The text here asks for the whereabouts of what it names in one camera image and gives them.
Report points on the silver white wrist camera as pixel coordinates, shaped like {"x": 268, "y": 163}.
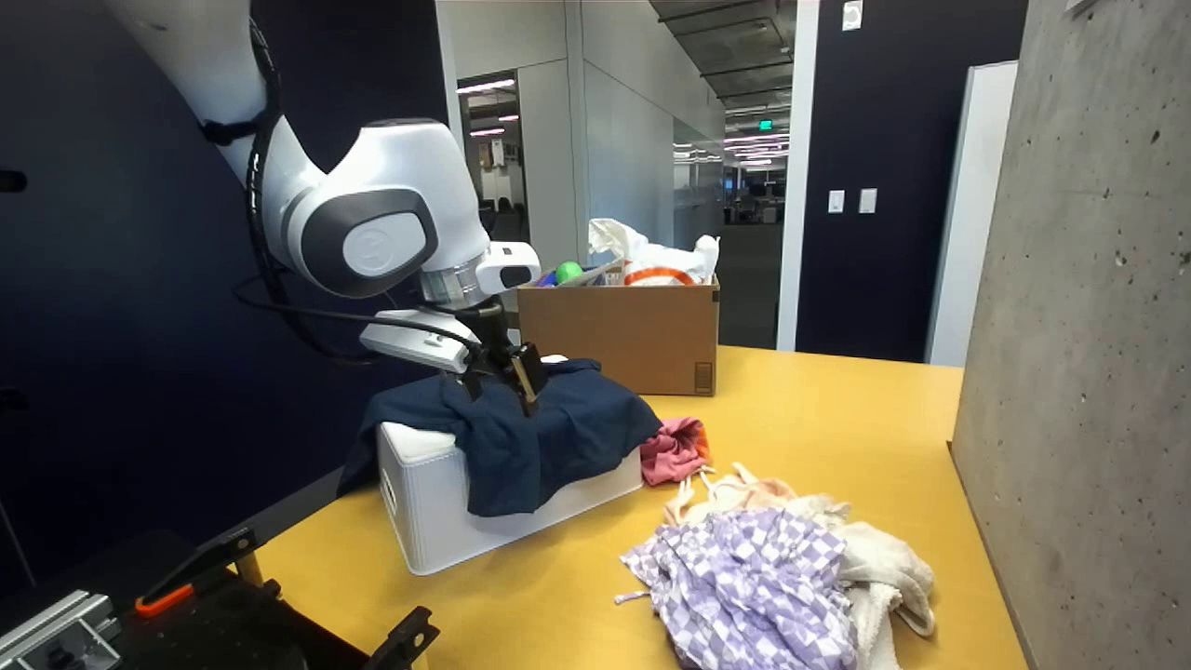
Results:
{"x": 416, "y": 340}

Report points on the white plastic bag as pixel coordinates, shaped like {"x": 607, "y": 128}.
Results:
{"x": 644, "y": 251}

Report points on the white plastic storage box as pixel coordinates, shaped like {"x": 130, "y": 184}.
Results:
{"x": 429, "y": 508}

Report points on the dark blue shirt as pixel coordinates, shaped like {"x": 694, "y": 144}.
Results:
{"x": 543, "y": 432}

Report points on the grey white terry cloth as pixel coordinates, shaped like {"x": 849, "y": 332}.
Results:
{"x": 887, "y": 571}

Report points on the white wall light switch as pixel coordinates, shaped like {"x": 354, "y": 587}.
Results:
{"x": 836, "y": 204}
{"x": 870, "y": 199}

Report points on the aluminium extrusion rail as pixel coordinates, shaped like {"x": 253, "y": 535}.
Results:
{"x": 50, "y": 636}

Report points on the grey concrete pillar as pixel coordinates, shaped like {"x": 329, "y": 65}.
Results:
{"x": 1093, "y": 348}

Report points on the pale pink shirt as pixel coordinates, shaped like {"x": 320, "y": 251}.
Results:
{"x": 758, "y": 489}

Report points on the red pink crumpled cloth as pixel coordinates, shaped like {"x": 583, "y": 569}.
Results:
{"x": 674, "y": 451}

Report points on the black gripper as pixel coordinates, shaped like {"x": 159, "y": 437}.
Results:
{"x": 504, "y": 337}

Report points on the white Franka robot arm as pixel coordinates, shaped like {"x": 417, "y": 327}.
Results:
{"x": 373, "y": 188}

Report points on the white whiteboard panel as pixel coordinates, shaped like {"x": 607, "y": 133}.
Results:
{"x": 973, "y": 211}

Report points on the green ball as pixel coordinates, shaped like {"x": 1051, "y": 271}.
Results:
{"x": 566, "y": 273}

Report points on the white door frame post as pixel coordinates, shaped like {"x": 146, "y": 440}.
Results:
{"x": 799, "y": 173}

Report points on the brown cardboard box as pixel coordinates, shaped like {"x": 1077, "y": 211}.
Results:
{"x": 620, "y": 337}

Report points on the purple white checkered shirt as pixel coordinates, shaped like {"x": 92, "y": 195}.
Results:
{"x": 746, "y": 583}

